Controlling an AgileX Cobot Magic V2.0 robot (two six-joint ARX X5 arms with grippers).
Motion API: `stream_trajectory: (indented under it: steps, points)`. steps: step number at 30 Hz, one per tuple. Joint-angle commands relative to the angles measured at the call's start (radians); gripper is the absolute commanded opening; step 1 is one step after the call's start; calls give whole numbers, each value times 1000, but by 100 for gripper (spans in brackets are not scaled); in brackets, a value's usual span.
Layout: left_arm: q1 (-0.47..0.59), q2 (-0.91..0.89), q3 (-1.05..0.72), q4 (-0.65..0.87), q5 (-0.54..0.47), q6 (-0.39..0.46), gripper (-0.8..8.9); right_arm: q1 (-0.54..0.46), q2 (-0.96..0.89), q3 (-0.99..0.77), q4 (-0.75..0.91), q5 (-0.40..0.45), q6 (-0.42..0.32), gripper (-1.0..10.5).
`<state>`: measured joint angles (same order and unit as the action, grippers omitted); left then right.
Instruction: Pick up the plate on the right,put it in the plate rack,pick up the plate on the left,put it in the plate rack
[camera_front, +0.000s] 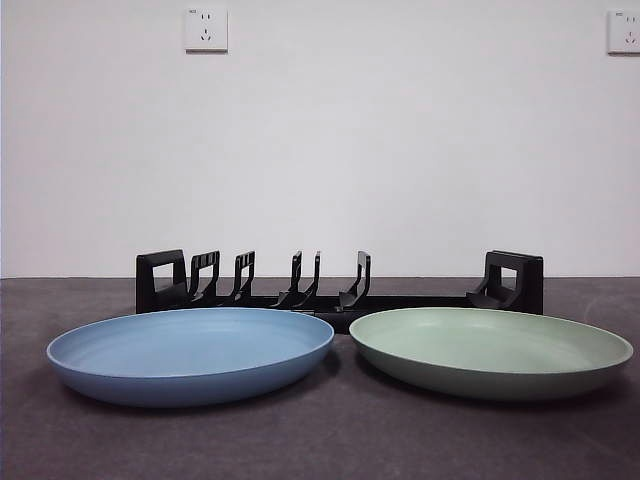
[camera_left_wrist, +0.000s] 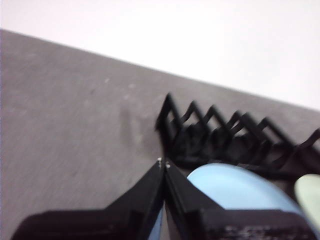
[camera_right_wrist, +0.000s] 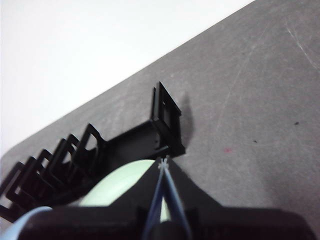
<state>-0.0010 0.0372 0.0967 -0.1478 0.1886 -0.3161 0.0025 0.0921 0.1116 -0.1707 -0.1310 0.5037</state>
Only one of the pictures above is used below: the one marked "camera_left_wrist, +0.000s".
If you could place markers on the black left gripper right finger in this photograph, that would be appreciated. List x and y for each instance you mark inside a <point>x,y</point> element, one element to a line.
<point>200,220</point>

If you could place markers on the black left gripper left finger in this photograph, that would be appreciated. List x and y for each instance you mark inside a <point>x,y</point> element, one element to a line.
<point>120,222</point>

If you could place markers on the light blue plate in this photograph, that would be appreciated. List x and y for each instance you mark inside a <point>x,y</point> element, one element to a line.
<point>237,185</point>

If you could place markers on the pale green plate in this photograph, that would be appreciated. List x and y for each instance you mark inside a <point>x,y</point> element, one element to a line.
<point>310,195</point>

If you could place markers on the black plate rack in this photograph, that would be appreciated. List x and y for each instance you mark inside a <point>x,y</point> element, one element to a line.
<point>200,142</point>

